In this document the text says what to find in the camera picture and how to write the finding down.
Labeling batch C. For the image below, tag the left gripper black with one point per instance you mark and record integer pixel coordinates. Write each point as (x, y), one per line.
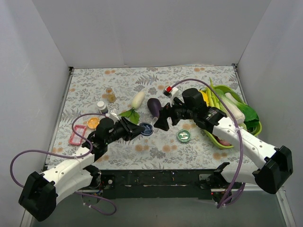
(129, 132)

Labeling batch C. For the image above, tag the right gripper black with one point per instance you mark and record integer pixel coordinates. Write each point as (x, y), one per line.
(169, 116)

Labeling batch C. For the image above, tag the blue round pill box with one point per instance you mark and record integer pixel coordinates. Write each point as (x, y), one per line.
(148, 129)

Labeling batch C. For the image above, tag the amber pill bottle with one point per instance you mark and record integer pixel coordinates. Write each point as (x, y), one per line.
(110, 95)

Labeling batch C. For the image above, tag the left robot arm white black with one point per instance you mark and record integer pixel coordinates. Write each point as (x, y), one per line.
(43, 191)

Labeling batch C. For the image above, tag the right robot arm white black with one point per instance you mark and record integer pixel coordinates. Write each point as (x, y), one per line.
(273, 165)

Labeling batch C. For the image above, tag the purple eggplant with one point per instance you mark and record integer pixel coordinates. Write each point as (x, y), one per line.
(154, 107)

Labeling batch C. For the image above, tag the green round pill box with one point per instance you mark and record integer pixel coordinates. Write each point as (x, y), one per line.
(184, 136)

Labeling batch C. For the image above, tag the white radish with leaves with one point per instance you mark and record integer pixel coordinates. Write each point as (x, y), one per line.
(132, 114)

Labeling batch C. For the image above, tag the white blue pill bottle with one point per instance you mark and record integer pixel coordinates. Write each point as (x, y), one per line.
(102, 107)

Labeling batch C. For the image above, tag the orange round pill box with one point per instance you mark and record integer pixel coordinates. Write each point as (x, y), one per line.
(93, 122)

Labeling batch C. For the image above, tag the pink rectangular pill box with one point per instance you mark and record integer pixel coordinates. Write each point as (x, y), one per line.
(76, 138)

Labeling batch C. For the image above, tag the celery stalks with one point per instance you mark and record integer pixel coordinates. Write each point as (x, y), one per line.
(213, 100)

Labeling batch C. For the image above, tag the floral table mat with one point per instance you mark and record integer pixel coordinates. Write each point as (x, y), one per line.
(161, 150)

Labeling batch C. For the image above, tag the green vegetable basket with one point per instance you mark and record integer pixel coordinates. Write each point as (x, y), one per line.
(236, 98)

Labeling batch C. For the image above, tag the napa cabbage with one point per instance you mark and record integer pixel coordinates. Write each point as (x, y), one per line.
(239, 116)

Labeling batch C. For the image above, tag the green bok choy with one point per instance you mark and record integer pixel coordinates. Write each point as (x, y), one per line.
(251, 117)

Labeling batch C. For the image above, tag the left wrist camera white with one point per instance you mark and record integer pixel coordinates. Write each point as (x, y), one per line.
(113, 115)

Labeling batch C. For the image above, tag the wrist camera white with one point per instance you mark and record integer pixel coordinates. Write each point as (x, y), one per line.
(113, 115)
(171, 92)

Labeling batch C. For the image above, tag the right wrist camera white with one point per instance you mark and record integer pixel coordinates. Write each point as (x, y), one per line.
(171, 92)

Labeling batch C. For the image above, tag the black front rail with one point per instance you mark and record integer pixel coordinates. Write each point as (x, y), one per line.
(180, 183)

